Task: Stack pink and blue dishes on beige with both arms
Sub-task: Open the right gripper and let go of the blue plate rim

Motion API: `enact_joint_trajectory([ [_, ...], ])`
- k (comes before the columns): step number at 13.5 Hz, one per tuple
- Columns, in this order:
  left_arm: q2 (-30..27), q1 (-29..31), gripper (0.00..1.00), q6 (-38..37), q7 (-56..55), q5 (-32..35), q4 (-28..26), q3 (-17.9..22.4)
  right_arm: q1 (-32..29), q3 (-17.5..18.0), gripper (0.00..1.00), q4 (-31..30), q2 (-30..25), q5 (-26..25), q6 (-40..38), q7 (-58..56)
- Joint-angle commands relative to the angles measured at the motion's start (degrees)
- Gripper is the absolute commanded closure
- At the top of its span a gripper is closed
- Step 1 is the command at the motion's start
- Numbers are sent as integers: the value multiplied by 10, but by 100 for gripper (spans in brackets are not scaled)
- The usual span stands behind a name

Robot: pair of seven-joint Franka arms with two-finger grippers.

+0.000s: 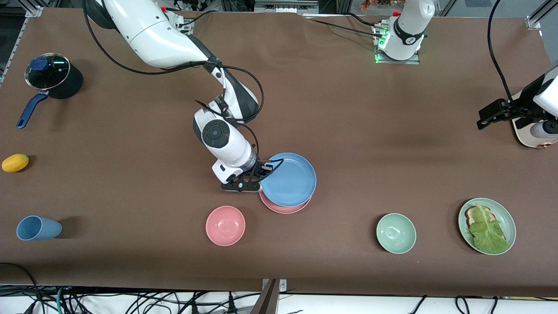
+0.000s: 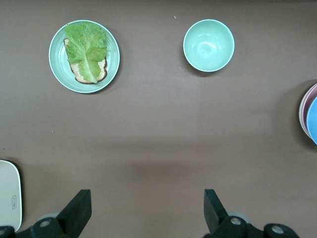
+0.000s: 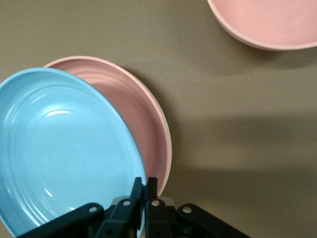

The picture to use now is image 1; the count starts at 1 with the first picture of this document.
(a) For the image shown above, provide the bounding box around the blue plate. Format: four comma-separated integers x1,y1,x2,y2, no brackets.
260,152,317,207

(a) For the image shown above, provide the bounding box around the pink plate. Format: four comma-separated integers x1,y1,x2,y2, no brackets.
259,190,311,215

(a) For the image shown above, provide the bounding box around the pink bowl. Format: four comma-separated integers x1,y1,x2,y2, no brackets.
205,205,246,246

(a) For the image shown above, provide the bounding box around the green plate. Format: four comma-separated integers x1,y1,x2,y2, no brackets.
458,198,517,256

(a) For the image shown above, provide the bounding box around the toast bread slice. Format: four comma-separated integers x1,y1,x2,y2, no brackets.
465,206,495,227

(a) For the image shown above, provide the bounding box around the green lettuce leaf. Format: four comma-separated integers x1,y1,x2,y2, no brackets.
468,203,509,254

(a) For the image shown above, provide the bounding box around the green bowl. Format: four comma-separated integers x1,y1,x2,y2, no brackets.
376,213,417,254

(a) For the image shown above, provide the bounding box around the grey power strip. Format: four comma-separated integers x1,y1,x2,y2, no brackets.
254,0,320,14

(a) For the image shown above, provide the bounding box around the orange decoration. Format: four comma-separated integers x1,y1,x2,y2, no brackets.
360,0,407,12

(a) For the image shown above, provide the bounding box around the blue cup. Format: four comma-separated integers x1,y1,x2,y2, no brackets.
16,215,63,241

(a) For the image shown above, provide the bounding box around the glass lid with blue knob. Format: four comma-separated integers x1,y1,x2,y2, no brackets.
24,53,71,91

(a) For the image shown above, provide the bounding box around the yellow lemon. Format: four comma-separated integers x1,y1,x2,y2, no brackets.
1,154,30,173

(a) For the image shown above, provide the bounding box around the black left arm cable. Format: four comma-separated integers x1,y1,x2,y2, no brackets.
487,0,530,120

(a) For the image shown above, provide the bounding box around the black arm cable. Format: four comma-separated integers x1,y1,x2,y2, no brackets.
83,0,265,175
487,0,530,120

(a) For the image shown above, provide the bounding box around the aluminium profile bracket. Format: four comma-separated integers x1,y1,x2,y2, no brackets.
525,0,558,30

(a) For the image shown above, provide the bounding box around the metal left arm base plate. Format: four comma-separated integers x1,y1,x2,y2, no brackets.
375,24,421,65

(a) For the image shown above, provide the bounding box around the brown camera pole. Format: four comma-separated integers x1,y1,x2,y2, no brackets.
251,279,279,314

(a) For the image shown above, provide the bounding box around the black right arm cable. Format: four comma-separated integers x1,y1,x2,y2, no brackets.
83,0,265,175

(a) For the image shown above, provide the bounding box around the black cable on table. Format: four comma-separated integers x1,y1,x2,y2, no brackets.
304,12,386,39
177,9,223,29

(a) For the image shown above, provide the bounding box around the black pot with blue handle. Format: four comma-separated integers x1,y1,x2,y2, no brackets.
16,52,84,130

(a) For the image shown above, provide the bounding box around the black floor cable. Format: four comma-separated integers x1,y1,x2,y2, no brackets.
0,262,46,314

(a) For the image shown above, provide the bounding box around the aluminium table edge rail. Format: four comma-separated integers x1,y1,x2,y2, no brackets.
0,6,44,85

